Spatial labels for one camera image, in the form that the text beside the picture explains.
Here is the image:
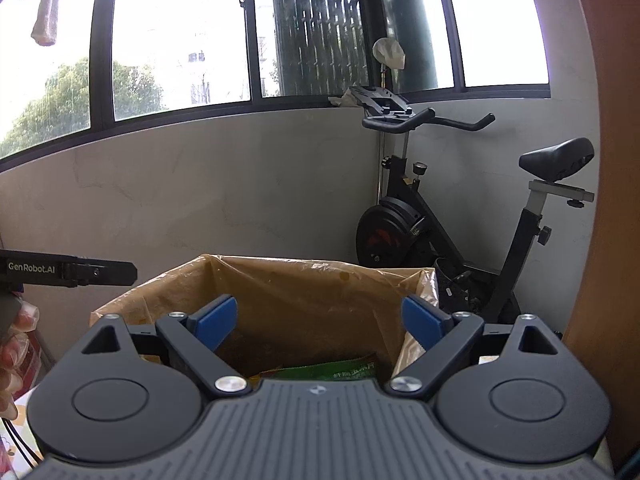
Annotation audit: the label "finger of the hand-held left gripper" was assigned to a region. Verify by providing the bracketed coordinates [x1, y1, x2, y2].
[67, 258, 138, 289]

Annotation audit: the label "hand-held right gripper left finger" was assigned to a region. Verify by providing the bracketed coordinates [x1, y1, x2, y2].
[80, 296, 253, 400]

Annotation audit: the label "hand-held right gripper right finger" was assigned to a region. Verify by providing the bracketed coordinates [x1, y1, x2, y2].
[385, 296, 558, 400]

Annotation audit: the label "plastic-lined brown cardboard box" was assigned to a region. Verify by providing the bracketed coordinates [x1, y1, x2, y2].
[90, 254, 441, 382]

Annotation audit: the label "person's left hand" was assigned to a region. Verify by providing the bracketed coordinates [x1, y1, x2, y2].
[0, 302, 42, 422]

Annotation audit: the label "black exercise bike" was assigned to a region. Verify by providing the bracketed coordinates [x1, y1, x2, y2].
[349, 85, 597, 342]

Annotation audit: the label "green snack packet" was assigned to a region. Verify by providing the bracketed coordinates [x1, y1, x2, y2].
[259, 352, 379, 382]

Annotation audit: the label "wooden door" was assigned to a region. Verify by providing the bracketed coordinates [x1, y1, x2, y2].
[564, 0, 640, 467]

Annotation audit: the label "crumpled rag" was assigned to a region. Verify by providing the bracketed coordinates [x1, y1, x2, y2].
[327, 87, 364, 109]

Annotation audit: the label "beige hanging sock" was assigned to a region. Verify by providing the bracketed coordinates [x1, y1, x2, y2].
[31, 0, 69, 47]

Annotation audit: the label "white cloth on pole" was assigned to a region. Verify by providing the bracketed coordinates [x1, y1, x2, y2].
[372, 37, 406, 71]

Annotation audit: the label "black cables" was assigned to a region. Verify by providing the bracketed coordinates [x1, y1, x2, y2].
[0, 416, 43, 467]

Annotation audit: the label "black window frame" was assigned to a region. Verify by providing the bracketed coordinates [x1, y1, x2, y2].
[0, 0, 552, 162]

